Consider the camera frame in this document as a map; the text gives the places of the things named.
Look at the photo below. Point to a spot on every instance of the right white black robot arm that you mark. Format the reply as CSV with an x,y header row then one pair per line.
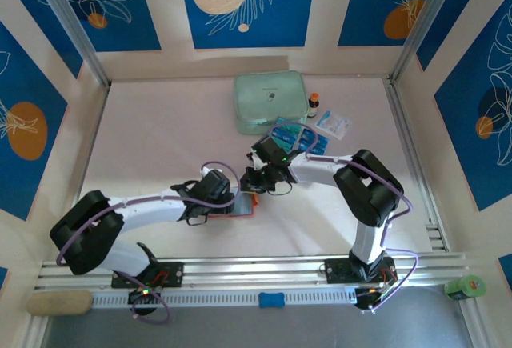
x,y
368,188

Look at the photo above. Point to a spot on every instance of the teal credit card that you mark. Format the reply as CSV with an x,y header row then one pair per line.
x,y
282,121

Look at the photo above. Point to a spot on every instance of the green tape roll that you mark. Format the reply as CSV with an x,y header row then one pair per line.
x,y
464,287

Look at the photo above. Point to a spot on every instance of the beige oblong sponge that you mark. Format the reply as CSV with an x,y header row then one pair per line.
x,y
60,303

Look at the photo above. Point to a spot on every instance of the aluminium side rail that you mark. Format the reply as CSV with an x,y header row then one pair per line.
x,y
402,116

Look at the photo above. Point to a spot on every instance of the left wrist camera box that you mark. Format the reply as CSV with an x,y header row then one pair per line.
x,y
214,184

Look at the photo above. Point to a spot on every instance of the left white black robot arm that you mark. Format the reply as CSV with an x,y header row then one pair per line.
x,y
88,232

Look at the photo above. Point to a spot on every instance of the white blue sachet packet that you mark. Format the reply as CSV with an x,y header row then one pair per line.
x,y
334,124

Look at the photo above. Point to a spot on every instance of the orange card holder wallet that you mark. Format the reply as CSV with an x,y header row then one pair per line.
x,y
244,206

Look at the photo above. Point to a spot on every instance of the aluminium frame post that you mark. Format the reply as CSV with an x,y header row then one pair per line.
x,y
426,24
72,24

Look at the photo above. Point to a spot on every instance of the black electronics box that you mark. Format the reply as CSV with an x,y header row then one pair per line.
x,y
146,299
368,299

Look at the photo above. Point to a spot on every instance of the blue credit card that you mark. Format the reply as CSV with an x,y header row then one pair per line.
x,y
316,146
286,137
322,134

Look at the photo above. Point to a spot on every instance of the group of blue wipe packets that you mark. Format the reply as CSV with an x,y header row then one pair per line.
x,y
299,132

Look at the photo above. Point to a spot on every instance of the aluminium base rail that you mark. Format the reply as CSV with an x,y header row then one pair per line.
x,y
248,272

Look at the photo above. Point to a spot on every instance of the mint green zip pouch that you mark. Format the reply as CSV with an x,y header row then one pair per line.
x,y
266,98

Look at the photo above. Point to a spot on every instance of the blue bone-shaped block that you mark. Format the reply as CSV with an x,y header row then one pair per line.
x,y
271,300

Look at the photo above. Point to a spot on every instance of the small brown bottle orange cap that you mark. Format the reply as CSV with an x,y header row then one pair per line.
x,y
314,105

